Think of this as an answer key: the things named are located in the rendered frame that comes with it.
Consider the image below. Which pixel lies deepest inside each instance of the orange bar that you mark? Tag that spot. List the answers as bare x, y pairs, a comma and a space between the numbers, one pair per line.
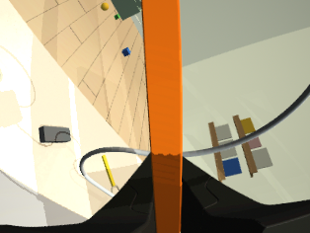
162, 48

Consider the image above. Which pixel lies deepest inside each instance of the yellow handle with grey ring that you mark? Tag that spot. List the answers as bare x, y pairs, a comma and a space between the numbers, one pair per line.
105, 162

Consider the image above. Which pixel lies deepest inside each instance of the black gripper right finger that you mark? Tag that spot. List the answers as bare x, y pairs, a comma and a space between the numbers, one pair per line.
210, 207

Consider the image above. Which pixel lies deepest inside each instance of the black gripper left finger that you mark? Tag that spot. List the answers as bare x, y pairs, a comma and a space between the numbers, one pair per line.
131, 210

